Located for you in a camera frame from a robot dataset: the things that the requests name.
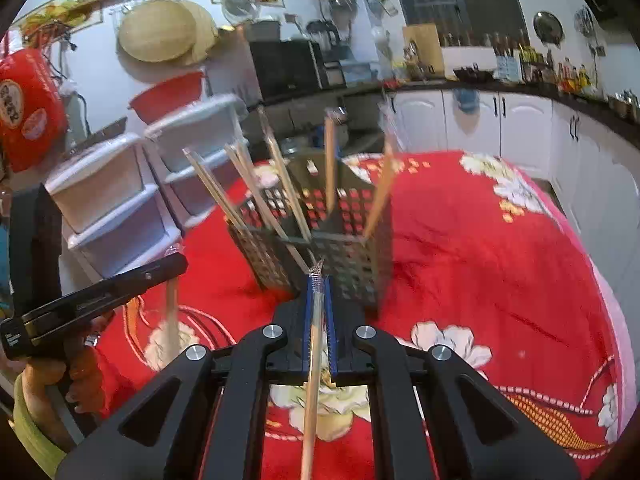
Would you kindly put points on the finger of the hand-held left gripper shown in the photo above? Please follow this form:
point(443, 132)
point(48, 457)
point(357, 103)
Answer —
point(125, 285)

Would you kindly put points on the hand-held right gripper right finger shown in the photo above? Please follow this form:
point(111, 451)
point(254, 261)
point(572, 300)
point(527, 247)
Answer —
point(334, 330)

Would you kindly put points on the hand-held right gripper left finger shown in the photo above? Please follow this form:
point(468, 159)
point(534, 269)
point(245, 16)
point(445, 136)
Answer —
point(306, 325)

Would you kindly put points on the wooden chopstick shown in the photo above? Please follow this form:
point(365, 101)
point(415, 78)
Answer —
point(247, 182)
point(171, 320)
point(312, 360)
point(329, 160)
point(262, 187)
point(210, 187)
point(380, 185)
point(280, 165)

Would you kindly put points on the black perforated chopstick holder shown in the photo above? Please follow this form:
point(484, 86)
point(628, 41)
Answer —
point(350, 260)

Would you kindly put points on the person's left forearm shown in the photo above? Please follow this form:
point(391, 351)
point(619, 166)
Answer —
point(35, 425)

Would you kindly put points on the person's left hand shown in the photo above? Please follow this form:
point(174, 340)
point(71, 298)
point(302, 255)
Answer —
point(85, 380)

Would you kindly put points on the white plastic drawer unit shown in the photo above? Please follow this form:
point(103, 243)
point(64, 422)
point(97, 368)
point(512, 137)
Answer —
point(105, 195)
point(200, 135)

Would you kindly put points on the red rice bag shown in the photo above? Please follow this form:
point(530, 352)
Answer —
point(27, 110)

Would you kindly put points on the red floral blanket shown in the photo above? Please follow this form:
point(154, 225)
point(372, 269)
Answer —
point(475, 260)

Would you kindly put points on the red plastic basin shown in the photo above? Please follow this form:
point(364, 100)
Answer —
point(167, 97)

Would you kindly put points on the black microwave oven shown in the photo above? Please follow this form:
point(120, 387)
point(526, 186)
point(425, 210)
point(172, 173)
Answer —
point(287, 70)

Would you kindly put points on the blue plastic bag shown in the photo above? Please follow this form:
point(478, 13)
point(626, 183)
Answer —
point(466, 101)

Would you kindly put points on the white base cabinets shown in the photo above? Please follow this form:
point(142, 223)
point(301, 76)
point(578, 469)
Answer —
point(525, 125)

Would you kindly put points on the black blender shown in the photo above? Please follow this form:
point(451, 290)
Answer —
point(322, 40)

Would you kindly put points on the black wok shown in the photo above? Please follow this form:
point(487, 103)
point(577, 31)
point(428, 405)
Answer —
point(472, 75)

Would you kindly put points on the wooden cutting board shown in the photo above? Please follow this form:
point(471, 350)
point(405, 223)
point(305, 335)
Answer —
point(422, 50)

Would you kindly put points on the glass pot lid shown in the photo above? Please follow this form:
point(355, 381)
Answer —
point(241, 5)

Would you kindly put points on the knife block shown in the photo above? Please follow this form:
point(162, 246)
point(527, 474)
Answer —
point(506, 62)

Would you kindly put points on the hanging steel bowl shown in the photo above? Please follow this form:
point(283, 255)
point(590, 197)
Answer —
point(342, 5)

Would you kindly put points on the black countertop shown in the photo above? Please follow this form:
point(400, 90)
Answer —
point(575, 102)

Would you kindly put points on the row of condiment bottles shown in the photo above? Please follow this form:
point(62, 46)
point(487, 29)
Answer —
point(575, 77)

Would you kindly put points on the steel pot lid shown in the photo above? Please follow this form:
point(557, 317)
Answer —
point(548, 26)

